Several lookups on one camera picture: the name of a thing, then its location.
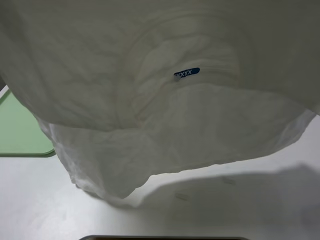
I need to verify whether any white short sleeve t-shirt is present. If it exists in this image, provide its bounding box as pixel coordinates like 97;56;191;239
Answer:
0;0;320;205

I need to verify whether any green plastic tray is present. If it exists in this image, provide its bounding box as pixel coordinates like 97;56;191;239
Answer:
0;86;55;158

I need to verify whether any clear tape piece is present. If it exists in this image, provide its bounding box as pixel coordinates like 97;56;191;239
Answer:
221;177;236;186
175;192;190;201

